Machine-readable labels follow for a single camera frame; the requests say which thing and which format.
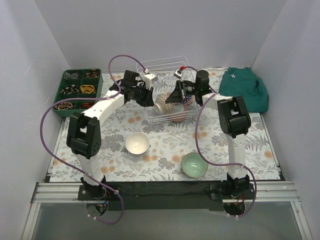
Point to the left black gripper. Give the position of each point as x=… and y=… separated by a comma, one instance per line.
x=139, y=92

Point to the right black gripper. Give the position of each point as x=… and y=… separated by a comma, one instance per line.
x=182, y=88

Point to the blue white patterned bowl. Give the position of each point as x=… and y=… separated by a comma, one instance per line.
x=187, y=100

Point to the red patterned bowl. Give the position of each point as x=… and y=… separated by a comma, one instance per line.
x=179, y=113

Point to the brown geometric patterned bowl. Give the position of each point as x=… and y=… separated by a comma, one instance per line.
x=160, y=105

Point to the plain white bowl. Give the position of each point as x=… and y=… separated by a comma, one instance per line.
x=137, y=143

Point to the mint green bowl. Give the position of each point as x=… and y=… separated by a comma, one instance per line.
x=193, y=165

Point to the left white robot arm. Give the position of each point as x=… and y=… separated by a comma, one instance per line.
x=84, y=131

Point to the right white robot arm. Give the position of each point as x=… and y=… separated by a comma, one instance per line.
x=234, y=120

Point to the floral table mat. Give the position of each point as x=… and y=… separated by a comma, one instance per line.
x=169, y=142

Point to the brown patterned rolled tie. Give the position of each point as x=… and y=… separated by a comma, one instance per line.
x=93, y=74

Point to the orange navy rolled tie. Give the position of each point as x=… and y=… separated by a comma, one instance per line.
x=86, y=105

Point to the green compartment tray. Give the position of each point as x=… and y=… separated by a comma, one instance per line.
x=78, y=98

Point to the green folded cloth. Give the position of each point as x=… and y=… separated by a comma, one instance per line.
x=244, y=82

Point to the yellow rolled tie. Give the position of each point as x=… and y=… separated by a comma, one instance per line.
x=88, y=89

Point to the black white rolled tie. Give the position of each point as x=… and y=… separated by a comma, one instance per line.
x=69, y=90

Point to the dark floral rolled tie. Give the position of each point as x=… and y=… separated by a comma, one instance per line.
x=64, y=106

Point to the grey rolled cloth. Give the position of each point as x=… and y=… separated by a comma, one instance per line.
x=71, y=75

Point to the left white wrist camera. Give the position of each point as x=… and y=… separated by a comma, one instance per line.
x=148, y=78

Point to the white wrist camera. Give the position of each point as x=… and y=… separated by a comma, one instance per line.
x=179, y=73
x=148, y=78

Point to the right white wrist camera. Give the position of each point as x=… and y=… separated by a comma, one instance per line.
x=179, y=73

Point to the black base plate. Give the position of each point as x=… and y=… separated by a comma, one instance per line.
x=177, y=195

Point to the aluminium frame rail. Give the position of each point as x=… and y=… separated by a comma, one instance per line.
x=266, y=191

